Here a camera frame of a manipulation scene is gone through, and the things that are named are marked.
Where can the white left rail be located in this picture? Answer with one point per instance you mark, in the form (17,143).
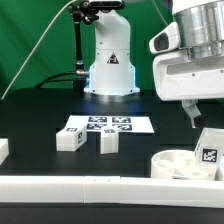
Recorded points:
(4,149)

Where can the white round stool seat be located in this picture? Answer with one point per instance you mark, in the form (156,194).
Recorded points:
(185,164)

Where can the white paper with markers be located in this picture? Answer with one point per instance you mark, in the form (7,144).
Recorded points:
(94,123)

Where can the black overhead camera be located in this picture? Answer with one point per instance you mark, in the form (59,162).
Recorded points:
(103,4)

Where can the white front rail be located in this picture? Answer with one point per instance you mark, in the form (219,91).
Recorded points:
(118,190)

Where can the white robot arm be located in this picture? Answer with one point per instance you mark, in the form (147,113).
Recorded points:
(189,54)

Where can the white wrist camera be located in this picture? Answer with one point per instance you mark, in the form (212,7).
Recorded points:
(167,40)

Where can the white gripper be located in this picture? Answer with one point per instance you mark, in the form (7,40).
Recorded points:
(176,77)

